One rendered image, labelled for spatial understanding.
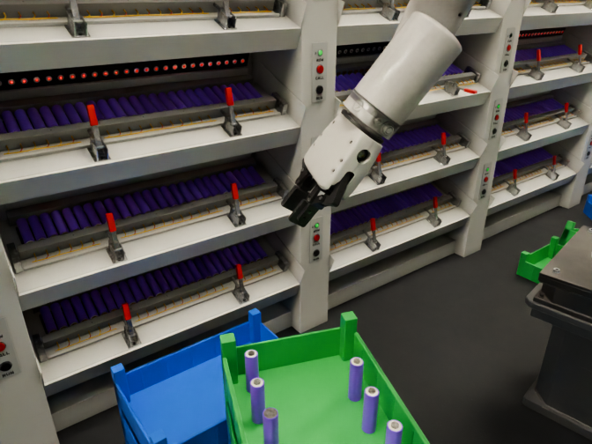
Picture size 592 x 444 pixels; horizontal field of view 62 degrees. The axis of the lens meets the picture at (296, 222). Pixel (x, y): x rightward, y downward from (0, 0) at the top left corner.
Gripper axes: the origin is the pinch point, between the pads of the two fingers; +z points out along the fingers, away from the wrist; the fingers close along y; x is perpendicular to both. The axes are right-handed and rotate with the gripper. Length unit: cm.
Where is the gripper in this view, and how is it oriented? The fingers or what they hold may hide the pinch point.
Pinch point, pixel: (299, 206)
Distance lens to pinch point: 76.1
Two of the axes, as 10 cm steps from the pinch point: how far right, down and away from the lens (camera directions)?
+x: -7.5, -3.7, -5.5
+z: -5.9, 7.4, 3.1
